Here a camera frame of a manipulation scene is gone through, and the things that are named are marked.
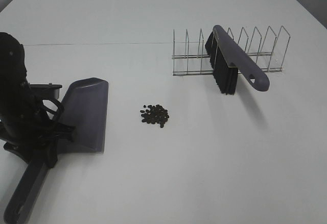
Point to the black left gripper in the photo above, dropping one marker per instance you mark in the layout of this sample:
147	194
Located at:
36	132

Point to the pile of coffee beans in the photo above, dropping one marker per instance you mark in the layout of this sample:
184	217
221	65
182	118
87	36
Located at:
154	114

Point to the grey plastic dustpan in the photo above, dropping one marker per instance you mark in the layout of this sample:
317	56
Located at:
85	107

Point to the metal wire rack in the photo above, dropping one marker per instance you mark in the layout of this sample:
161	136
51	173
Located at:
197	56

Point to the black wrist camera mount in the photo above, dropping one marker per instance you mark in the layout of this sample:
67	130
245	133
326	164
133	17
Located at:
49	90

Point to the grey hand brush black bristles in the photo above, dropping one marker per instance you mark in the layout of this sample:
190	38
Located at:
227	59

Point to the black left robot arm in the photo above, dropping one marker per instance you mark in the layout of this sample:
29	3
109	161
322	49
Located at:
16	94

